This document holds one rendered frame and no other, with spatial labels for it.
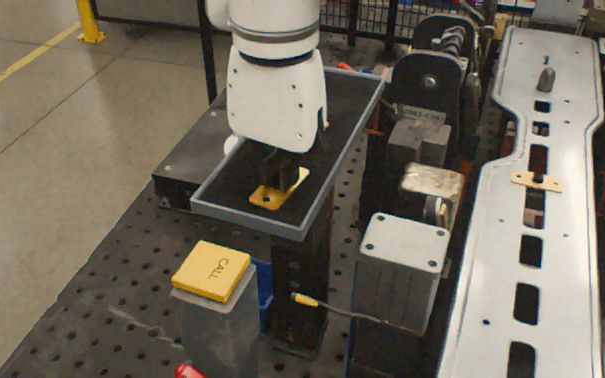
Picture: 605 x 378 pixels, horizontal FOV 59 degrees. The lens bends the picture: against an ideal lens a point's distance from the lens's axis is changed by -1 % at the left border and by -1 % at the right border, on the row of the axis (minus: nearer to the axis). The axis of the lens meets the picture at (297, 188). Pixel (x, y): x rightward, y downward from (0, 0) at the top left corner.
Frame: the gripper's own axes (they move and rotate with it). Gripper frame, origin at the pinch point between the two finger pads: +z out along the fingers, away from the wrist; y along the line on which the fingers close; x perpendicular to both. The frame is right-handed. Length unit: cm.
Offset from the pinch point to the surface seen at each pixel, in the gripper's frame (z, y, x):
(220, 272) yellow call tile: 2.5, 1.6, -14.7
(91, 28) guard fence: 110, -263, 194
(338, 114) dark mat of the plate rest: 2.6, -0.9, 17.9
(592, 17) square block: 15, 27, 109
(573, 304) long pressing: 18.6, 36.2, 14.1
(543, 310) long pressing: 18.6, 32.8, 11.1
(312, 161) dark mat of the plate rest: 2.6, 1.1, 6.2
